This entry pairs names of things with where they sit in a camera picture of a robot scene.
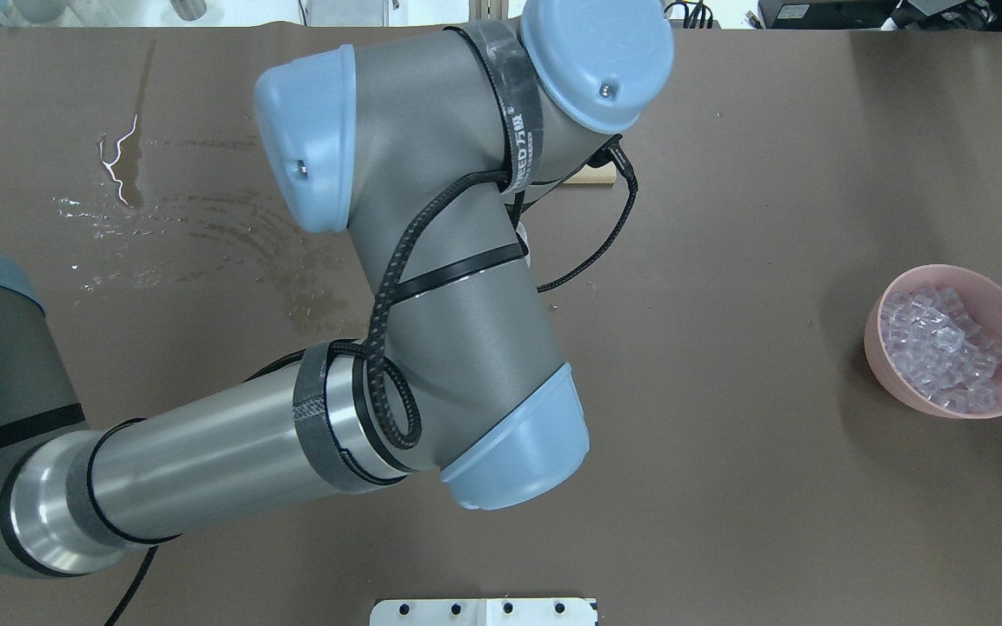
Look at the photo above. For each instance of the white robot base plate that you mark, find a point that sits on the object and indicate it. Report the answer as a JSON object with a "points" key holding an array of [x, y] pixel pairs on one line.
{"points": [[486, 611]]}

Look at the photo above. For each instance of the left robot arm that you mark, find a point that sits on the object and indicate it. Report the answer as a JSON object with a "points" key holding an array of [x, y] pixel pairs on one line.
{"points": [[426, 150]]}

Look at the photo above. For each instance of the pile of ice cubes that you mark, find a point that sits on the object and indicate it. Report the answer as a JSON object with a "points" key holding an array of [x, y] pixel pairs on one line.
{"points": [[941, 351]]}

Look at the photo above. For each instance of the clear wine glass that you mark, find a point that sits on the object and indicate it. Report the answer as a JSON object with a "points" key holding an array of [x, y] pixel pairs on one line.
{"points": [[523, 241]]}

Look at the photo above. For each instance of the pink bowl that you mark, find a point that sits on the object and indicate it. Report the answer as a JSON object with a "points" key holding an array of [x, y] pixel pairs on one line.
{"points": [[980, 295]]}

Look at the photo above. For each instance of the wooden cutting board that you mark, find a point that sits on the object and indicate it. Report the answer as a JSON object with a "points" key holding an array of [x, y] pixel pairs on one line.
{"points": [[590, 176]]}

